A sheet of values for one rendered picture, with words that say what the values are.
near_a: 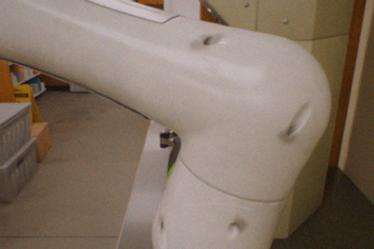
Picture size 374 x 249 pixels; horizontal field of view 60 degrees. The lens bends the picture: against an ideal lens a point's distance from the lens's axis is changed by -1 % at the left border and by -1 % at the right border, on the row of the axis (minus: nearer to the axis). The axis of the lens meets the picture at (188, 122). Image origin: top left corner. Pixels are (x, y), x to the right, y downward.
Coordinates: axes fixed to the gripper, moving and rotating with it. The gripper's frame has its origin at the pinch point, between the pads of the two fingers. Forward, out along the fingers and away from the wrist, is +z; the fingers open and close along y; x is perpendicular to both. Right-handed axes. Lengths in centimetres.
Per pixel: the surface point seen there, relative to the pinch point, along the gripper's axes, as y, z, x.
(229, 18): -5.9, 4.9, -17.1
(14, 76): 237, 384, 77
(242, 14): -8.4, 4.9, -17.9
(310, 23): -21.4, 4.9, -16.5
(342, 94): -49, 42, 8
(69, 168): 111, 217, 129
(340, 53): -33.7, 16.4, -9.1
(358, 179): -54, 34, 34
